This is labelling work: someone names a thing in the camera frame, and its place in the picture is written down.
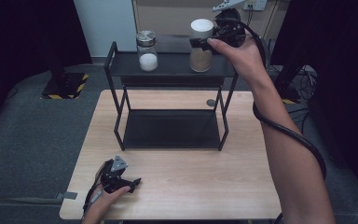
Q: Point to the glass jar of white powder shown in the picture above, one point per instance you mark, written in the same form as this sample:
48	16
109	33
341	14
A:
147	53

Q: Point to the round dark table grommet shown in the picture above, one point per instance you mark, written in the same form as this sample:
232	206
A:
211	102

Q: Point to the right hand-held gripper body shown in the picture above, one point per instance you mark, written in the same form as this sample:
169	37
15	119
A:
230	28

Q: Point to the grey tape piece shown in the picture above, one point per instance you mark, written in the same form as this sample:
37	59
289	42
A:
67	195

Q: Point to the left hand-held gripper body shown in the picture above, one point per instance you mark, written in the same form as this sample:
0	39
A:
113	177

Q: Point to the glass jar of brown powder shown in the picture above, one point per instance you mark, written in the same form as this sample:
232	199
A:
201	56

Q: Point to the black curtain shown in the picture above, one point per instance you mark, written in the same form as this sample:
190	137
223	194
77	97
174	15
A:
345	93
18	46

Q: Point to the person's left hand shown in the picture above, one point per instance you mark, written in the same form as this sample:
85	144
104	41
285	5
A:
104	202

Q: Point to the black stand with striped base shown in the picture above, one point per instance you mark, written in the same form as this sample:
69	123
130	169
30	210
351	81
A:
287	81
63	84

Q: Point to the white wall socket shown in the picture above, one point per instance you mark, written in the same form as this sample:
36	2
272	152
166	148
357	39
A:
255	4

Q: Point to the black metal shelf rack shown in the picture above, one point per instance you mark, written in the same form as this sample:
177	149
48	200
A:
171	127

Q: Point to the person's right hand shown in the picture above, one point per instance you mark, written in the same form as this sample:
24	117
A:
245	59

